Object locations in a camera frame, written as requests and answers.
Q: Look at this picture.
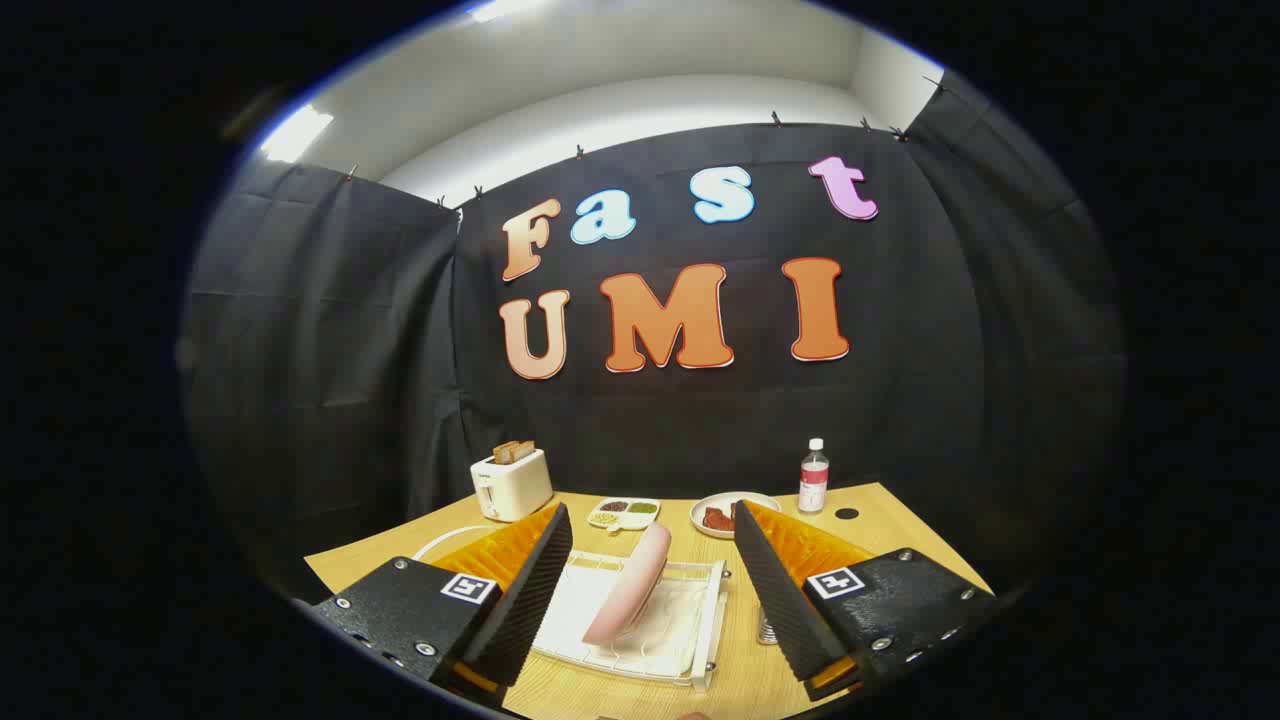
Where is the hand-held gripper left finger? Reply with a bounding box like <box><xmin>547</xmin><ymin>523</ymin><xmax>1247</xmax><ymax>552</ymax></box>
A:
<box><xmin>300</xmin><ymin>503</ymin><xmax>574</xmax><ymax>706</ymax></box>

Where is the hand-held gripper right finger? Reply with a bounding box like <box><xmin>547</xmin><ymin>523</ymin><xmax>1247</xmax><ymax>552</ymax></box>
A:
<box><xmin>733</xmin><ymin>499</ymin><xmax>999</xmax><ymax>703</ymax></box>

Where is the white wire dish rack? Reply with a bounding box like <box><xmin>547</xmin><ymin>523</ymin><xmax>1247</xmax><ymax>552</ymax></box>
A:
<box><xmin>412</xmin><ymin>523</ymin><xmax>728</xmax><ymax>693</ymax></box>

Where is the pink plate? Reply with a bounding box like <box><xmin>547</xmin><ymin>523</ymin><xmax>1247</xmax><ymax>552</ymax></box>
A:
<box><xmin>583</xmin><ymin>522</ymin><xmax>672</xmax><ymax>647</ymax></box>

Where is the white round meat dish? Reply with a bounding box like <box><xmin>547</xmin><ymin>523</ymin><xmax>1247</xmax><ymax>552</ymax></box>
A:
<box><xmin>690</xmin><ymin>491</ymin><xmax>782</xmax><ymax>541</ymax></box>

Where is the white divided dish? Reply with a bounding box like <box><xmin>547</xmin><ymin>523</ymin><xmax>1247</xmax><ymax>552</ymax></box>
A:
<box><xmin>587</xmin><ymin>498</ymin><xmax>661</xmax><ymax>532</ymax></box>

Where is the white toaster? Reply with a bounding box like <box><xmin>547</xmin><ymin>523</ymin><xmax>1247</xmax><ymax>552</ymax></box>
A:
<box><xmin>470</xmin><ymin>448</ymin><xmax>554</xmax><ymax>523</ymax></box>

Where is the clear bottle with red label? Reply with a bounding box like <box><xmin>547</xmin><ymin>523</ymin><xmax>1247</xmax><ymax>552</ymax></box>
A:
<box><xmin>798</xmin><ymin>438</ymin><xmax>831</xmax><ymax>515</ymax></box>

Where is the black backdrop cloth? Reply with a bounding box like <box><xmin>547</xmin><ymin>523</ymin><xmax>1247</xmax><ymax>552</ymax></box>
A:
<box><xmin>183</xmin><ymin>70</ymin><xmax>1129</xmax><ymax>601</ymax></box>

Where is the ceiling light panel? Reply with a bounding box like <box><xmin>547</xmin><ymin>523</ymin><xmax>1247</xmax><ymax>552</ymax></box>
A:
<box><xmin>260</xmin><ymin>105</ymin><xmax>334</xmax><ymax>164</ymax></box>

